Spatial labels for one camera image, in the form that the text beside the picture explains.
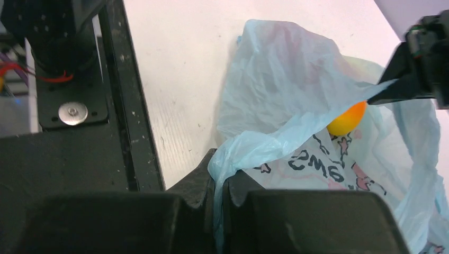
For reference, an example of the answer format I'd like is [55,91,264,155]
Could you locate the light blue plastic bag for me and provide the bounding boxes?
[208,20,448,253]

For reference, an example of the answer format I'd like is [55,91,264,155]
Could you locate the orange yellow fake fruit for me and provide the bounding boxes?
[327,101,367,136]

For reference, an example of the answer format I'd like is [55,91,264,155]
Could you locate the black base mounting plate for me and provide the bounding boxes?
[1,1,163,196]

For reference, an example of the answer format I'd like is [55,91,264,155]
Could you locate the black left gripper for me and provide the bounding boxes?
[367,10,448,110]

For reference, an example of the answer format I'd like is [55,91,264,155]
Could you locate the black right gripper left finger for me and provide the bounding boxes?
[14,149,215,253]

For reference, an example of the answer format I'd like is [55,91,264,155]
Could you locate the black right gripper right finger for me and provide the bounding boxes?
[223,171,409,253]

